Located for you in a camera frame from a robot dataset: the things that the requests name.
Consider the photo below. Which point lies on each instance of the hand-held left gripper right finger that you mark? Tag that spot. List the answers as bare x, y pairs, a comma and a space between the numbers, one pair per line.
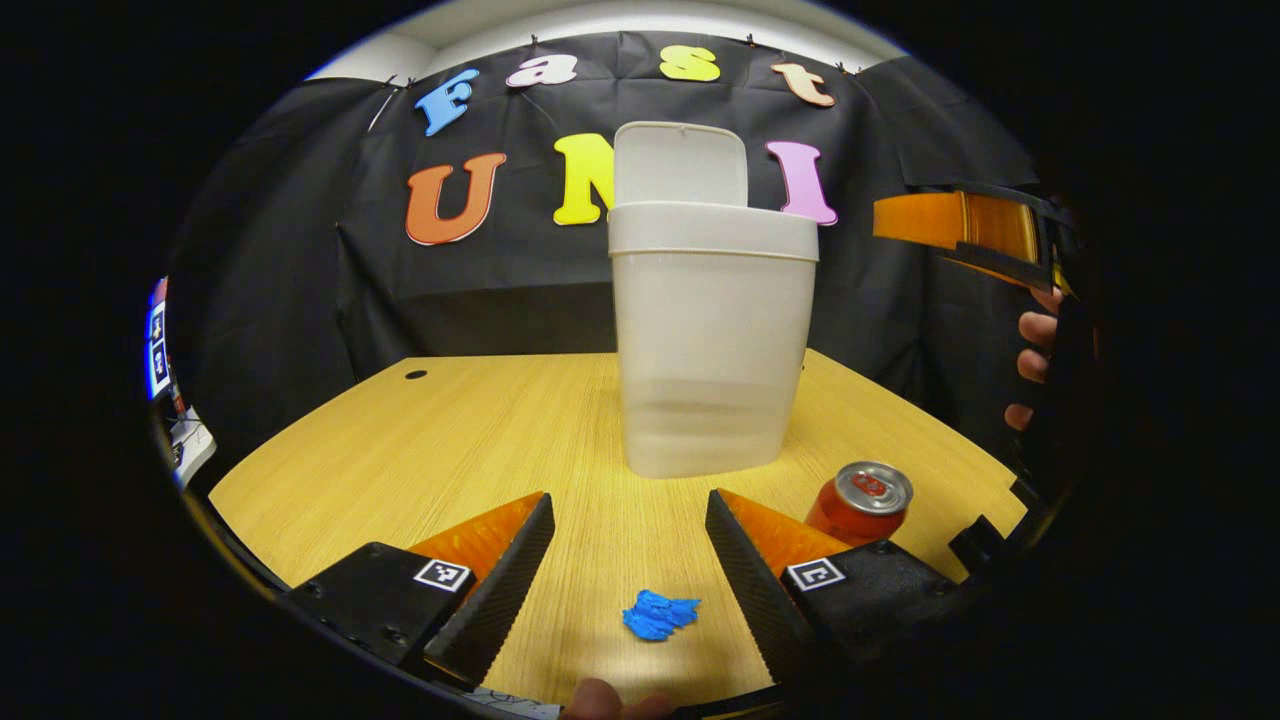
760, 590

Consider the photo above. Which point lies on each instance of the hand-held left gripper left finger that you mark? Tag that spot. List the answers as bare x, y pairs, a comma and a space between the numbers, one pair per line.
500, 590

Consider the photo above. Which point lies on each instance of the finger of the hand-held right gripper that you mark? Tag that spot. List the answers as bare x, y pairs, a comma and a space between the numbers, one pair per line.
950, 220

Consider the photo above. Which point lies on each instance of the blue paper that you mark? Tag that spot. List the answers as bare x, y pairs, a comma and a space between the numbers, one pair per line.
655, 615

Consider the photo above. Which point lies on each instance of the red pop can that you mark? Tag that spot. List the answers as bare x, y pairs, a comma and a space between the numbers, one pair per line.
850, 515

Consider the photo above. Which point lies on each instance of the white desktop garbage bin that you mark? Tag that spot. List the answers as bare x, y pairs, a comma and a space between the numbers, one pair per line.
710, 330

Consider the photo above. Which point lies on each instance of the wooden desktop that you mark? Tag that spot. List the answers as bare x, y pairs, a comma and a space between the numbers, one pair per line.
480, 440

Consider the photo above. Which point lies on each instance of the black backdrop cloth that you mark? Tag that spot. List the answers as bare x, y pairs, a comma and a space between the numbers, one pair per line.
500, 290

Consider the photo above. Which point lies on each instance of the white side table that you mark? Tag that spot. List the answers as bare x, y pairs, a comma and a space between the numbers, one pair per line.
192, 445

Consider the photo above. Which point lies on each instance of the bright display screen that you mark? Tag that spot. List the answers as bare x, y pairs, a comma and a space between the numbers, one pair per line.
158, 340

